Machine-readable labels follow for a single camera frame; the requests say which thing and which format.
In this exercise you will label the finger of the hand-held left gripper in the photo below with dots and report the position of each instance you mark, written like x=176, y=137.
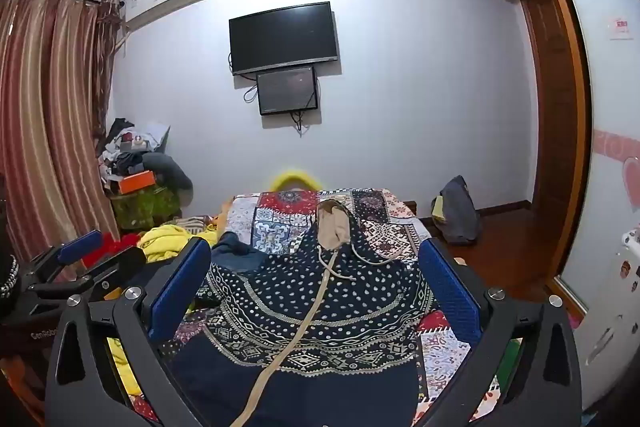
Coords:
x=122, y=261
x=80, y=248

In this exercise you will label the pile of mixed clutter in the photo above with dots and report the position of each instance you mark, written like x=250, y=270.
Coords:
x=127, y=147

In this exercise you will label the striped brown curtain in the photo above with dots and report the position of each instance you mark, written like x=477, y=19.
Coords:
x=45, y=117

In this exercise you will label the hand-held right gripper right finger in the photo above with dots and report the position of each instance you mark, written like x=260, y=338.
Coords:
x=450, y=292

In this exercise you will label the patchwork printed blanket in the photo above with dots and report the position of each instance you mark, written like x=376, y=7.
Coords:
x=280, y=217

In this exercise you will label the navy patterned hoodie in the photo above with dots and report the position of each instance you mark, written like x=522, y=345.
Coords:
x=320, y=287

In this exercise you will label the brown wooden door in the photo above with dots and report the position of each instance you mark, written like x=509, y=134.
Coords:
x=555, y=107

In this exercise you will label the striped brown cloth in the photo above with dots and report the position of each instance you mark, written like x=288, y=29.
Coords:
x=192, y=222

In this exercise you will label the red fluffy cloth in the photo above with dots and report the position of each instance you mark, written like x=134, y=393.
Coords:
x=125, y=241

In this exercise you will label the orange box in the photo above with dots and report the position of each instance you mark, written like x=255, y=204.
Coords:
x=137, y=182

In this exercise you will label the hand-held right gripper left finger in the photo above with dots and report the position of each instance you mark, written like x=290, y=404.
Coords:
x=182, y=292

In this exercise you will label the grey bag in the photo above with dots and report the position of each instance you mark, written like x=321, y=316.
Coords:
x=457, y=209

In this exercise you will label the yellow printed garment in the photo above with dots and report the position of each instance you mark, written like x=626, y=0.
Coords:
x=165, y=239

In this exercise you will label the white sliding door with stickers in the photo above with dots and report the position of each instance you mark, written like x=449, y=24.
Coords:
x=610, y=107

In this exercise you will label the green camouflage cloth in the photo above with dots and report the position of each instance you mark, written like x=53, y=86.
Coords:
x=145, y=207

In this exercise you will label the large black wall television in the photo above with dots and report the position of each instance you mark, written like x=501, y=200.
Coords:
x=282, y=37

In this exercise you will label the small black wall monitor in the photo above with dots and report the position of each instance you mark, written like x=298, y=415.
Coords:
x=287, y=91

